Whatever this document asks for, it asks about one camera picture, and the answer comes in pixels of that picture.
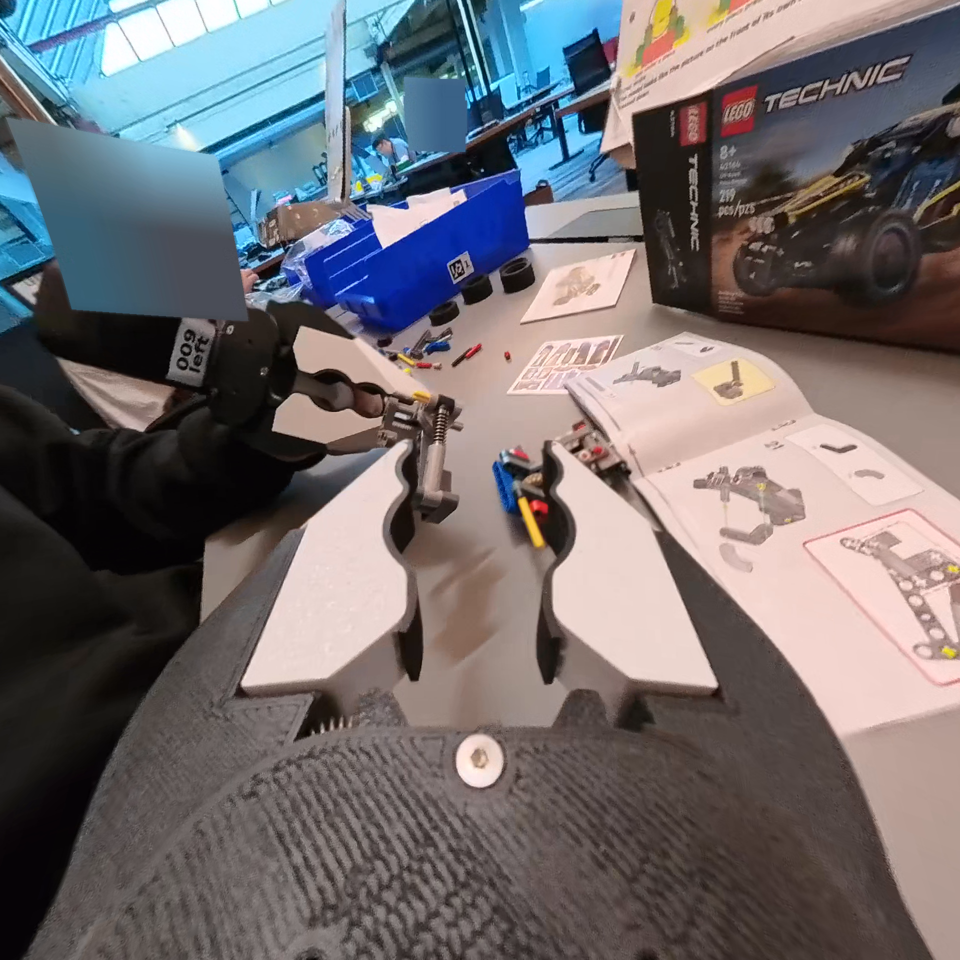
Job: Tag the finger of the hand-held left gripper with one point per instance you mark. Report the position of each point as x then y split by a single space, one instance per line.
337 435
337 352

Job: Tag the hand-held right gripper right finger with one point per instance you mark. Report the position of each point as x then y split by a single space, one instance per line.
630 600

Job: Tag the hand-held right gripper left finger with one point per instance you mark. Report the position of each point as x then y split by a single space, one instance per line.
337 592

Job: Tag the grey lego suspension arm assembly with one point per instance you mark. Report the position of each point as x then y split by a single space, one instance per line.
435 480

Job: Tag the lego chassis assembly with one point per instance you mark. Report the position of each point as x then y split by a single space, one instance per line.
517 480

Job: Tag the scattered loose lego pieces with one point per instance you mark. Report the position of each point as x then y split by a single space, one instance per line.
437 345

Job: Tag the black lego tyre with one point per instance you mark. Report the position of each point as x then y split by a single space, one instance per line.
476 290
517 276
444 313

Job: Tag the lego instruction booklet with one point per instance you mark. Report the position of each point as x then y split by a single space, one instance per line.
750 450

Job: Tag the lego sticker sheet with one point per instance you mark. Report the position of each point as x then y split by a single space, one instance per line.
562 367

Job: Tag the lego set box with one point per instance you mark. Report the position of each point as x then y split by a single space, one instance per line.
825 187

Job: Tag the brown cardboard box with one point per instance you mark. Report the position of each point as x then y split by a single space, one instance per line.
296 217

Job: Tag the blue plastic bin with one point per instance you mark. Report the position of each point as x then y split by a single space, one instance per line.
450 255

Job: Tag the white paper sheet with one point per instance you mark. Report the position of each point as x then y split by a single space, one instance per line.
405 217

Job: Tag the small white leaflet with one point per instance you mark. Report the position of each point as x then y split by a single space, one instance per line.
577 289

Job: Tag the skylight window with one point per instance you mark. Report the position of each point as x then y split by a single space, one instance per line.
172 30

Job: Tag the black office chair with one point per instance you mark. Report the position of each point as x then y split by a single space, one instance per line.
585 64

